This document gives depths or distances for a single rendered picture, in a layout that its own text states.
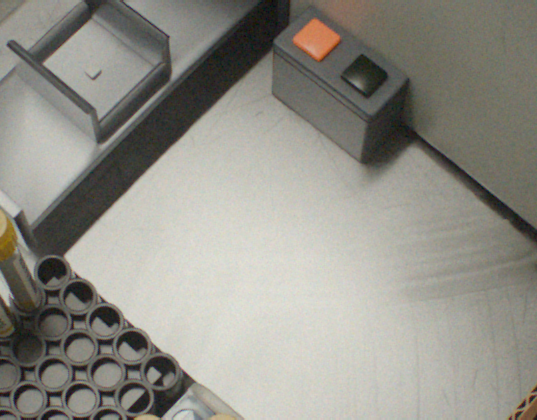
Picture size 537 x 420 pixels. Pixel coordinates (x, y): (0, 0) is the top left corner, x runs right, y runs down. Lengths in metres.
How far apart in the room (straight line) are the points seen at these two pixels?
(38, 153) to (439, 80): 0.18
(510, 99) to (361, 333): 0.13
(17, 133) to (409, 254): 0.19
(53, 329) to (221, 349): 0.08
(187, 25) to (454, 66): 0.13
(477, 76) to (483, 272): 0.11
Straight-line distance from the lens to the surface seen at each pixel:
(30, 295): 0.54
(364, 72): 0.56
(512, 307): 0.58
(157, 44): 0.55
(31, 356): 0.55
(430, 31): 0.52
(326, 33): 0.57
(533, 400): 0.42
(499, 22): 0.48
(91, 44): 0.59
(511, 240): 0.59
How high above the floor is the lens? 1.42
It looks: 67 degrees down
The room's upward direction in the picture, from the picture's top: 1 degrees clockwise
